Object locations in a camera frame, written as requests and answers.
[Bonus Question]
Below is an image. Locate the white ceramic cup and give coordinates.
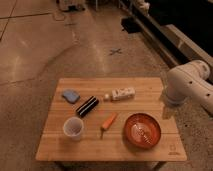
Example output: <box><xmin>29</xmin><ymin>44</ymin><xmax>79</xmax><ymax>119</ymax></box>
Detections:
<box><xmin>63</xmin><ymin>117</ymin><xmax>84</xmax><ymax>141</ymax></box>

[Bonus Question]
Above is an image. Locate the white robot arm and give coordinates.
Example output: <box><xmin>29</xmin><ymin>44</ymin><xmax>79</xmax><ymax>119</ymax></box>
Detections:
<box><xmin>163</xmin><ymin>60</ymin><xmax>213</xmax><ymax>115</ymax></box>

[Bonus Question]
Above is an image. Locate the orange ceramic bowl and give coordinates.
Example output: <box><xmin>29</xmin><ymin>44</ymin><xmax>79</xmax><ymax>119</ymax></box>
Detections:
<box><xmin>123</xmin><ymin>113</ymin><xmax>161</xmax><ymax>149</ymax></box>

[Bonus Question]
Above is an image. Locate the white tube with cap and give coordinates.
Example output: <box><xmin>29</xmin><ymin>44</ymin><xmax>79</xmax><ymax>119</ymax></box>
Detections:
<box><xmin>103</xmin><ymin>87</ymin><xmax>135</xmax><ymax>101</ymax></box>

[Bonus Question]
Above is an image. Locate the black striped rectangular block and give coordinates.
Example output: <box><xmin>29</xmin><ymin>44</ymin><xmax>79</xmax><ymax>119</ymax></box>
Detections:
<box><xmin>76</xmin><ymin>96</ymin><xmax>99</xmax><ymax>117</ymax></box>

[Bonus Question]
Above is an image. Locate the blue sponge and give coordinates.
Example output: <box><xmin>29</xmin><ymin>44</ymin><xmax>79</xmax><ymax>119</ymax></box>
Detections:
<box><xmin>62</xmin><ymin>89</ymin><xmax>80</xmax><ymax>104</ymax></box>

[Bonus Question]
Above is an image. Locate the wooden table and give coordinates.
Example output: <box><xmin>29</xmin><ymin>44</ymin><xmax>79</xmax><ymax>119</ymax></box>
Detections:
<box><xmin>36</xmin><ymin>77</ymin><xmax>187</xmax><ymax>162</ymax></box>

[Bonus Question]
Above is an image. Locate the black box on floor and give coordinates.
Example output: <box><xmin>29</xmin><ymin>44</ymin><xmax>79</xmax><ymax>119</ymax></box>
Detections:
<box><xmin>121</xmin><ymin>17</ymin><xmax>141</xmax><ymax>33</ymax></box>

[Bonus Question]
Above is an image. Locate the long shelf bench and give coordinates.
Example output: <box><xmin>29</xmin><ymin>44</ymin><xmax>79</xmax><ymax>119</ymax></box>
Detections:
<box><xmin>119</xmin><ymin>0</ymin><xmax>213</xmax><ymax>82</ymax></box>

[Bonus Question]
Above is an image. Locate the white equipment on floor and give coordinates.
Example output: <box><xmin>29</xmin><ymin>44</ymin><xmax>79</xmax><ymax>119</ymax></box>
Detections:
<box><xmin>56</xmin><ymin>0</ymin><xmax>86</xmax><ymax>11</ymax></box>

